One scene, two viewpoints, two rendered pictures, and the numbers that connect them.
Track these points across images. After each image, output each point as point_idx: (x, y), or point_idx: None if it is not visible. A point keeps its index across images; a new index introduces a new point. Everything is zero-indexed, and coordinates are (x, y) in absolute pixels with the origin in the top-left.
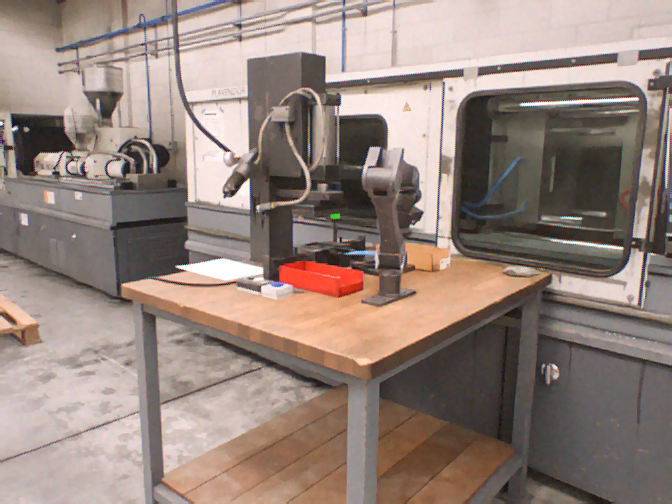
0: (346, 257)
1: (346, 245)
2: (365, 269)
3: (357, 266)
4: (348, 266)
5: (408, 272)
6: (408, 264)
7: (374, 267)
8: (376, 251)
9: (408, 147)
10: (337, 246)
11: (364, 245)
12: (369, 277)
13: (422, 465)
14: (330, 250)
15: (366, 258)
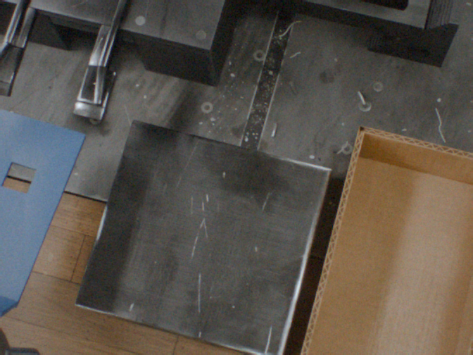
0: (185, 64)
1: (178, 42)
2: (111, 189)
3: (132, 144)
4: (203, 83)
5: (224, 349)
6: (275, 330)
7: (145, 215)
8: (43, 233)
9: None
10: (111, 27)
11: (442, 43)
12: (62, 231)
13: None
14: (4, 41)
15: (421, 81)
